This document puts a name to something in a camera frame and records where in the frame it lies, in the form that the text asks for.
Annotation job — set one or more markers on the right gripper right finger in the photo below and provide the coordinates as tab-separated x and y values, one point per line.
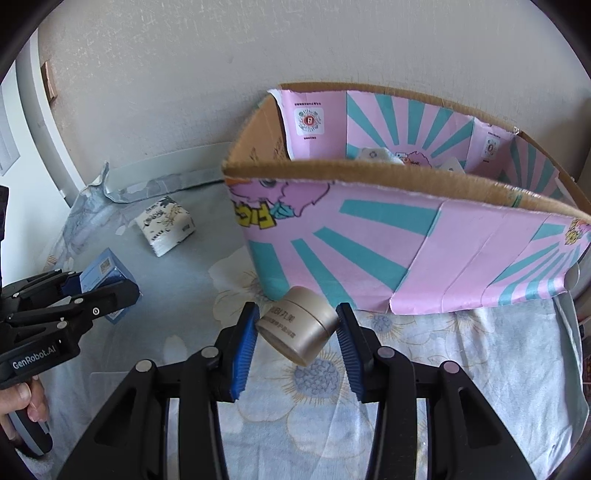
379	374

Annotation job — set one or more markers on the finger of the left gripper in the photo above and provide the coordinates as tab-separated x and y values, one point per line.
38	292
82	309

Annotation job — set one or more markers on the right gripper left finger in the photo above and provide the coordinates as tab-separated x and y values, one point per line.
215	374

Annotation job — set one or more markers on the small blue box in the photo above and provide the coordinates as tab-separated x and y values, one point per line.
104	270

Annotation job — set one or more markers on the beige cosmetic jar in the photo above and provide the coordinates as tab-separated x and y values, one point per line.
299	325

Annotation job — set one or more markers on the floral tissue pack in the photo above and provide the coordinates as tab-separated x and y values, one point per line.
165	224

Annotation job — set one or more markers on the white flower-patterned sock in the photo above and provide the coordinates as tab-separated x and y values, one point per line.
379	155

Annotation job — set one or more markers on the white blue carton box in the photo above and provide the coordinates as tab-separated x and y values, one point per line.
453	165

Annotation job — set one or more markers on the person's left hand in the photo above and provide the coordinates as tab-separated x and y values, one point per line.
28	396

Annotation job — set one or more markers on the pink teal cardboard box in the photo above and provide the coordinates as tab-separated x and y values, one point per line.
408	239

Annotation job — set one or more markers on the small wooden wall block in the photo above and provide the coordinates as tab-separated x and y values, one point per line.
48	82

